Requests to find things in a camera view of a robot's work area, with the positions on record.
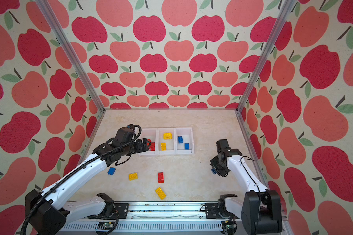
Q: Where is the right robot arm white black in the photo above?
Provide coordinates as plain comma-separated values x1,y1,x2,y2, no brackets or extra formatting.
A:
210,141,283,235

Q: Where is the yellow lego brick bottom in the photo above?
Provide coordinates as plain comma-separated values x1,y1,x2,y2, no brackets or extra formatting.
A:
156,188,166,200

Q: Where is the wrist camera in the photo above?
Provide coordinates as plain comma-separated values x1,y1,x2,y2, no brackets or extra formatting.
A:
112,127,135,147
216,139,230,154

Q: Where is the right aluminium corner post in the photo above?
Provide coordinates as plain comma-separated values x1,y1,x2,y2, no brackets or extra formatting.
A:
236,0,298,114

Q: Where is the left aluminium corner post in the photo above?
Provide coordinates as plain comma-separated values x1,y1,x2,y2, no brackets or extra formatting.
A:
35,0,106,112

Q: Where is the red lego brick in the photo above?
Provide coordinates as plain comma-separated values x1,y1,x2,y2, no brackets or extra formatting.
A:
150,142,156,151
157,172,164,184

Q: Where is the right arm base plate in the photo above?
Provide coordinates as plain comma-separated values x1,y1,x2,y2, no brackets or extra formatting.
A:
201,203,238,219

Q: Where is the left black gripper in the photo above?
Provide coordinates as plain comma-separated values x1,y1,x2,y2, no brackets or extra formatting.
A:
122,137,153,156

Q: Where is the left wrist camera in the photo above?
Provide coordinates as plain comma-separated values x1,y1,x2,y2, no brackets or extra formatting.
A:
112,127,135,147

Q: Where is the yellow ring lego piece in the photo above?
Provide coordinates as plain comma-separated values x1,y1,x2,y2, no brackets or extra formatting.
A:
162,132,173,140

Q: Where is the aluminium front rail frame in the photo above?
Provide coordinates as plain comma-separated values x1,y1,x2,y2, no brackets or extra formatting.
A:
61,201,292,235

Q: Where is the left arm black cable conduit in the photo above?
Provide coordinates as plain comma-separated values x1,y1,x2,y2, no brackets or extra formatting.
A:
20,124,142,235

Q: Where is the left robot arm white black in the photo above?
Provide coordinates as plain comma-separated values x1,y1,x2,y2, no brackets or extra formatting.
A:
20,138,152,235

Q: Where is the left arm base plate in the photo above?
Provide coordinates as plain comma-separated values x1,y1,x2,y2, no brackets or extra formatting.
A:
91,202,129,219

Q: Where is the white three-compartment bin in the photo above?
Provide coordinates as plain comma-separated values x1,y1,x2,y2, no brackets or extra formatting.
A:
139,127,195,156

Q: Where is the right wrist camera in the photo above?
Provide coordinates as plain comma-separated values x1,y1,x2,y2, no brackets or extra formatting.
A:
216,139,230,154

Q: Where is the yellow lego brick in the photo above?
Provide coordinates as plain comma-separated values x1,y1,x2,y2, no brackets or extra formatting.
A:
128,172,138,181
160,143,167,151
156,188,166,200

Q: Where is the aluminium corner post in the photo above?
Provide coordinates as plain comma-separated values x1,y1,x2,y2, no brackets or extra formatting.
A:
236,0,298,114
35,0,106,112

